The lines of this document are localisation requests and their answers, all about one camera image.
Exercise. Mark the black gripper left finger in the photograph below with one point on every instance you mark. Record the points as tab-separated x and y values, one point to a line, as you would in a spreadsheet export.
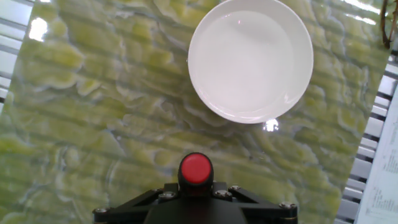
124	214

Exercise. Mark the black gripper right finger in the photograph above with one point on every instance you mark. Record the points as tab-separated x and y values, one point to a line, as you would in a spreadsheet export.
267	214

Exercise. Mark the black ladle spoon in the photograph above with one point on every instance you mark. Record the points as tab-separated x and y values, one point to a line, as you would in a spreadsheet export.
196	169

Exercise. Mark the white bowl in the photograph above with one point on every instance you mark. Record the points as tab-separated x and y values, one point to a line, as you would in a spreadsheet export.
248	62

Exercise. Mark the green marble pattern mat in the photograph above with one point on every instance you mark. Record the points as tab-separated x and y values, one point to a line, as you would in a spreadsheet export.
93	124

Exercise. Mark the printed table paper sheet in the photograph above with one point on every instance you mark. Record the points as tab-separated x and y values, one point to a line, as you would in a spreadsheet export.
382	186

